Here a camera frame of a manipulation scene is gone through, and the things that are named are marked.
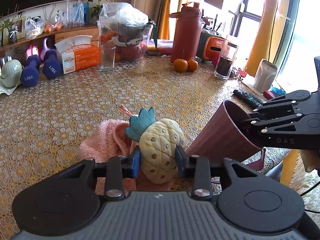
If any mauve plastic cup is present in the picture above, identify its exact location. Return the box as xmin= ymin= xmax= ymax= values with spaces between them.
xmin=185 ymin=100 xmax=263 ymax=163

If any blue dumbbell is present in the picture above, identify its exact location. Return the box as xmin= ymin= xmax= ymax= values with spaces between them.
xmin=20 ymin=55 xmax=41 ymax=88
xmin=42 ymin=49 xmax=62 ymax=79

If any right blue dumbbell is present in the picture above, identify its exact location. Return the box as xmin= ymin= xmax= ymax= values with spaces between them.
xmin=42 ymin=49 xmax=62 ymax=79

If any yellow giraffe plush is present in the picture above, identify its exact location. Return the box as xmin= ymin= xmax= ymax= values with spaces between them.
xmin=245 ymin=0 xmax=278 ymax=77

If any right orange tangerine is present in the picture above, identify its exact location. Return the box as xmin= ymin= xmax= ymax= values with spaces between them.
xmin=187 ymin=59 xmax=199 ymax=72

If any pink pineapple hand towel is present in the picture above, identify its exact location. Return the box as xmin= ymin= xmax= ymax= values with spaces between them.
xmin=79 ymin=106 xmax=186 ymax=192

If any clear plastic bag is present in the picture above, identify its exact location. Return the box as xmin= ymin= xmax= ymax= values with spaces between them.
xmin=98 ymin=2 xmax=149 ymax=33

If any framed photo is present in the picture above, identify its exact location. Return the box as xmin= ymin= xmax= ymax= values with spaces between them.
xmin=1 ymin=14 xmax=26 ymax=44

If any dark red water jug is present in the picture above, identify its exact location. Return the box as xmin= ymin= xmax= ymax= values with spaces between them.
xmin=169 ymin=2 xmax=202 ymax=62

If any yellow curtain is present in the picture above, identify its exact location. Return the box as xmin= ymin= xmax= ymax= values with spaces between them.
xmin=157 ymin=0 xmax=170 ymax=40

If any left orange tangerine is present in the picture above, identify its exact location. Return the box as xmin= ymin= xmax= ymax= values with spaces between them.
xmin=173 ymin=59 xmax=188 ymax=73

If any wooden tv cabinet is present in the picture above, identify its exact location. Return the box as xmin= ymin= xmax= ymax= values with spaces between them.
xmin=1 ymin=24 xmax=99 ymax=57

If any left blue dumbbell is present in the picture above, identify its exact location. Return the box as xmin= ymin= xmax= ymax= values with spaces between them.
xmin=20 ymin=55 xmax=41 ymax=88

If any red notebook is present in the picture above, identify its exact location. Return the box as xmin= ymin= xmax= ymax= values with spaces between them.
xmin=263 ymin=90 xmax=278 ymax=100

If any pale green round container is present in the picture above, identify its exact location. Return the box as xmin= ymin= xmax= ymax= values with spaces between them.
xmin=1 ymin=59 xmax=23 ymax=88

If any purple kettlebell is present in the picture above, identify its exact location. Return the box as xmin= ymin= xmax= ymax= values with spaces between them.
xmin=40 ymin=36 xmax=52 ymax=61

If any orange stool-shaped tissue holder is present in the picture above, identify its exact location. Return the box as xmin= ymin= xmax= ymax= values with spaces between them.
xmin=202 ymin=36 xmax=224 ymax=62

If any white grey tumbler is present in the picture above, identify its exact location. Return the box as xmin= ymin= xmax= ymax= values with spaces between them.
xmin=253 ymin=59 xmax=278 ymax=93

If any orange white tissue box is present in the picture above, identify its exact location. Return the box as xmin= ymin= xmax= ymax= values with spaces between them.
xmin=55 ymin=35 xmax=101 ymax=74

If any black tv remote control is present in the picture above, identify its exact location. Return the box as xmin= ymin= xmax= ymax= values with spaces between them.
xmin=233 ymin=89 xmax=263 ymax=109

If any empty clear drinking glass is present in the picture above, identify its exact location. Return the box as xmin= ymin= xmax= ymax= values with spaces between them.
xmin=99 ymin=43 xmax=116 ymax=72

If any clear container with fruit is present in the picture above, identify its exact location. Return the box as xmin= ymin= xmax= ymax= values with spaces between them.
xmin=97 ymin=22 xmax=153 ymax=61

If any glass jar with dark contents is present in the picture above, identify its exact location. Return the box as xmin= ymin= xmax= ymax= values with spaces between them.
xmin=214 ymin=35 xmax=239 ymax=80

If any orange tangerine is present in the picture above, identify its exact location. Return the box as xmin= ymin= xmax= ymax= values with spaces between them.
xmin=187 ymin=59 xmax=199 ymax=72
xmin=173 ymin=59 xmax=188 ymax=73

